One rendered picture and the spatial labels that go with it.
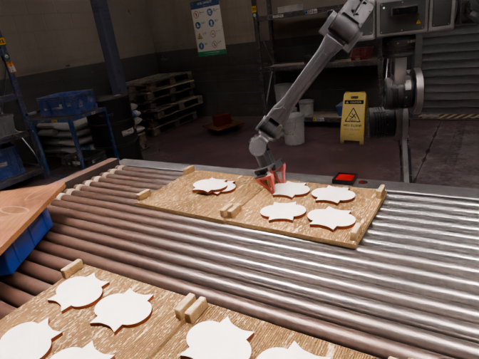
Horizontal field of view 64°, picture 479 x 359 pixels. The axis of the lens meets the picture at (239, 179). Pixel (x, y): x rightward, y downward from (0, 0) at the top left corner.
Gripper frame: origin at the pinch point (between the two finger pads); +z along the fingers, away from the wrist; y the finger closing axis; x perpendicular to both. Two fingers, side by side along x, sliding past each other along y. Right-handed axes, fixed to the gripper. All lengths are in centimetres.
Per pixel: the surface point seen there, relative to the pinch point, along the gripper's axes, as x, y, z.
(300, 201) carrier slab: 10.6, 6.6, 4.8
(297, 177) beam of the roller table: -1.3, -17.8, 3.0
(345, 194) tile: 23.1, -0.2, 7.9
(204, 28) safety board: -323, -462, -175
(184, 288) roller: 1, 56, 3
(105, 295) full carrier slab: -13, 67, -4
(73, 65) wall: -450, -278, -190
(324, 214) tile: 21.5, 14.4, 7.3
